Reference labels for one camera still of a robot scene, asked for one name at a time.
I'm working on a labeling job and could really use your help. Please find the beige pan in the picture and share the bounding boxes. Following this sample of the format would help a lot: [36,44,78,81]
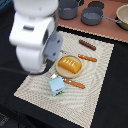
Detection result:
[116,4,128,30]

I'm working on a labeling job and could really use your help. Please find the light blue toy cup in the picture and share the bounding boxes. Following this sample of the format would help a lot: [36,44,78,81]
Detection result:
[49,77,65,96]

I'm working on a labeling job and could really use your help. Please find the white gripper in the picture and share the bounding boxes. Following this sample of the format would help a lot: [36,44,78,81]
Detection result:
[16,31,63,74]

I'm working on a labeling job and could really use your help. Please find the woven beige placemat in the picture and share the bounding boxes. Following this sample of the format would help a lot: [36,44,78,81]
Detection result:
[14,31,114,128]

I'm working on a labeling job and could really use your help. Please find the dark grey pot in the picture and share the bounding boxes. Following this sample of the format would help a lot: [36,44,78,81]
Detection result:
[58,0,84,20]

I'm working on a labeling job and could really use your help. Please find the pink brown mat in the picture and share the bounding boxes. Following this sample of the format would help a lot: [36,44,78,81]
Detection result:
[59,0,128,43]

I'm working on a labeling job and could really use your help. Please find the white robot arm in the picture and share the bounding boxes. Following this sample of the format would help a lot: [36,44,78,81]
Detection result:
[9,0,63,74]

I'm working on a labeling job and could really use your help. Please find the fork with orange handle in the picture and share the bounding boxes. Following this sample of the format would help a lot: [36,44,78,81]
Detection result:
[50,74,85,89]

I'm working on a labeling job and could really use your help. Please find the orange toy bread loaf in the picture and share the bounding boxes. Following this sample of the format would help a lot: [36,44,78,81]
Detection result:
[58,56,81,74]

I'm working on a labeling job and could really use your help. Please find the beige round plate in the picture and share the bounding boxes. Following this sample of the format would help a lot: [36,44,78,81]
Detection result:
[56,55,83,78]

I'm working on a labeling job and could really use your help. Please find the brown toy sausage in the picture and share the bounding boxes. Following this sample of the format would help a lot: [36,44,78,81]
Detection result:
[79,39,96,51]

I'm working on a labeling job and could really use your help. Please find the knife with orange handle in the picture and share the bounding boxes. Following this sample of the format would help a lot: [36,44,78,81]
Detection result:
[59,48,98,63]

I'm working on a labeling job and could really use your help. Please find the black cable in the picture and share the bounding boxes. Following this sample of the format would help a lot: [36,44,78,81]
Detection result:
[0,59,54,77]

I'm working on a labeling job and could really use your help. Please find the black round lid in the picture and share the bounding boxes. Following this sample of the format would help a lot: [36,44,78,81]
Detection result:
[88,1,104,9]

